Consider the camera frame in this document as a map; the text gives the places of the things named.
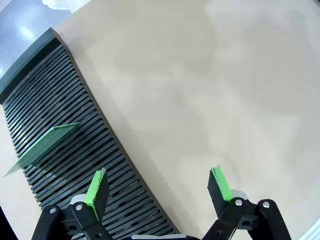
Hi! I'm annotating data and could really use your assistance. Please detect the black slotted PCB rack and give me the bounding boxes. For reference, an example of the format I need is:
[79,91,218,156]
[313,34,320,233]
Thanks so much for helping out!
[0,27,180,237]

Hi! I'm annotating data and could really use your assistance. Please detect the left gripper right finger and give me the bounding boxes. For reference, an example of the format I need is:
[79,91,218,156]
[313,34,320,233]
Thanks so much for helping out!
[203,166,292,240]

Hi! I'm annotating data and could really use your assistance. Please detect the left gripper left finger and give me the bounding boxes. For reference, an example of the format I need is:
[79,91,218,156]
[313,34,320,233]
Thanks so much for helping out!
[31,168,111,240]

